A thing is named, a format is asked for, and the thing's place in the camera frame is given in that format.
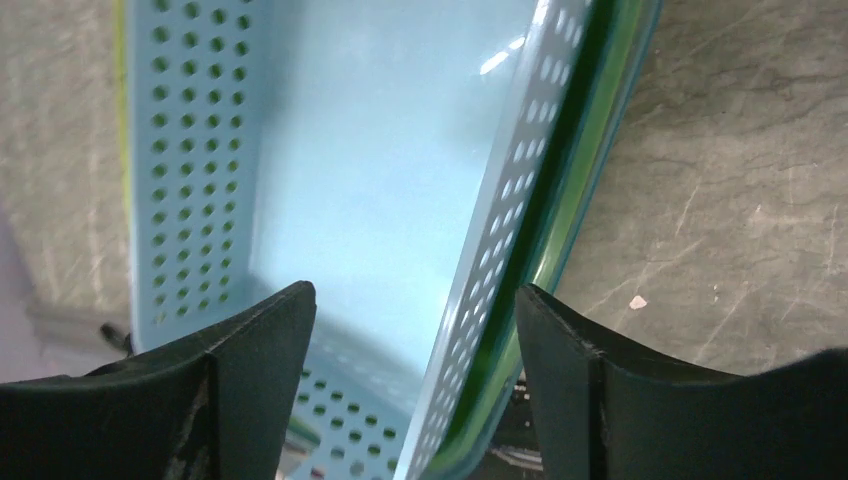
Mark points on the blue plastic basket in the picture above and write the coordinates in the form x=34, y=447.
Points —
x=385, y=151

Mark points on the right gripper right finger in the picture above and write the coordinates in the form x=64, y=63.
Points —
x=607, y=407

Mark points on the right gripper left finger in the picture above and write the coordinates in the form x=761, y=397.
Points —
x=214, y=404

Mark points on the green plastic tray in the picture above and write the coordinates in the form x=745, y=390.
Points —
x=120, y=72

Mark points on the clear teal plastic tub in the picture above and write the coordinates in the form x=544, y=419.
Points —
x=574, y=76

